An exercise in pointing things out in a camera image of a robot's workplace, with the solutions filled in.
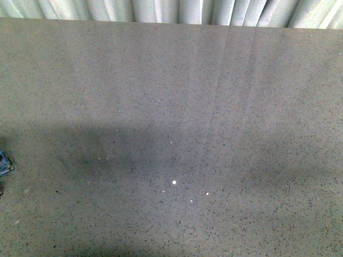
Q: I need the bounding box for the blue button switch at edge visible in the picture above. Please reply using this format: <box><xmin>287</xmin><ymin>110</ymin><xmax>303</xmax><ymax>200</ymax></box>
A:
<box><xmin>0</xmin><ymin>152</ymin><xmax>14</xmax><ymax>176</ymax></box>

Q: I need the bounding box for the white pleated curtain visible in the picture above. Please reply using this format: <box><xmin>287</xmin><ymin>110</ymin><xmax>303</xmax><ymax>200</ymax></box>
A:
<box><xmin>1</xmin><ymin>0</ymin><xmax>342</xmax><ymax>29</ymax></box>

